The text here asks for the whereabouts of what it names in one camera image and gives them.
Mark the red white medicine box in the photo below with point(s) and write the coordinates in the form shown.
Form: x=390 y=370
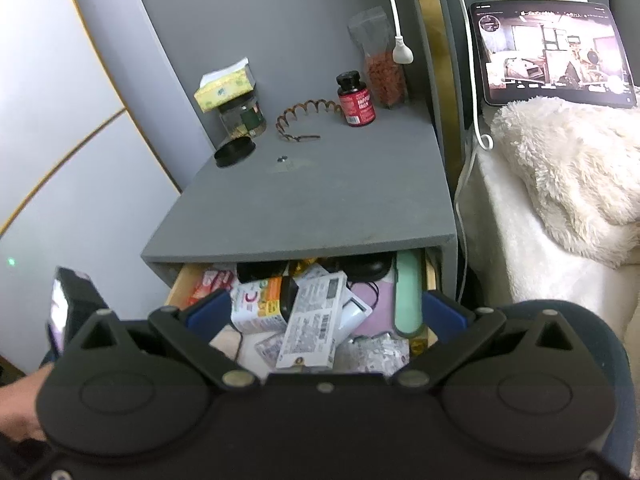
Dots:
x=212 y=280

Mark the glass jar with green label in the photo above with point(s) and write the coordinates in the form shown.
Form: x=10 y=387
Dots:
x=242 y=116

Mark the black jar lid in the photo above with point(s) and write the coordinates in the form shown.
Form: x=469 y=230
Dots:
x=234 y=151

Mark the silver blister pill pack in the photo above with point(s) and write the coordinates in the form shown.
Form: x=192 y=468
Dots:
x=383 y=354

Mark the yellow tissue box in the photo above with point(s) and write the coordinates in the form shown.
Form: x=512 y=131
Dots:
x=224 y=85

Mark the black oval case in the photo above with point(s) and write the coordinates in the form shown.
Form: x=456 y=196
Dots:
x=367 y=268

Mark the person's left hand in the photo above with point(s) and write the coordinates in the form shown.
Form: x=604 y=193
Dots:
x=18 y=417

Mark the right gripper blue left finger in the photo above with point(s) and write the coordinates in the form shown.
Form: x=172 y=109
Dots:
x=209 y=315

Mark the grey fabric nightstand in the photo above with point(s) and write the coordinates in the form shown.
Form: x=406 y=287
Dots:
x=378 y=188

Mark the beige eyeglass case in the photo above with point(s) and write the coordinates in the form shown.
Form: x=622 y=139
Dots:
x=229 y=342

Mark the white barcode medicine box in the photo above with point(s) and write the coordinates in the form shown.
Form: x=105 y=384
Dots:
x=309 y=339

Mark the grey top drawer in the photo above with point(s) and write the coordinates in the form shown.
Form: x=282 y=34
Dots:
x=368 y=311

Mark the bag of red goji berries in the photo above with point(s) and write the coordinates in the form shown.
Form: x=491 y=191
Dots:
x=374 y=36

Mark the white fluffy blanket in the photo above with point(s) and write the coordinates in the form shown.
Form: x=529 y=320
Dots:
x=580 y=166

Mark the mint green long case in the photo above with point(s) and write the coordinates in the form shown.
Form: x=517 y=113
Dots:
x=408 y=321

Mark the brown wavy headband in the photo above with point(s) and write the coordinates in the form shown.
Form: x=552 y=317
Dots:
x=306 y=113

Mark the red label supplement bottle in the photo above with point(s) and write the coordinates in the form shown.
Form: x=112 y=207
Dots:
x=355 y=99

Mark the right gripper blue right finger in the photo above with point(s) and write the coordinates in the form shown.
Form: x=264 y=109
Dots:
x=444 y=317

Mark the vitamin C bottle green cap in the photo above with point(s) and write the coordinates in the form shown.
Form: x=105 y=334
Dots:
x=263 y=306

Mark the grey upholstered headboard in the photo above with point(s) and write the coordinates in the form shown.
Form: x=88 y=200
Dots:
x=450 y=60

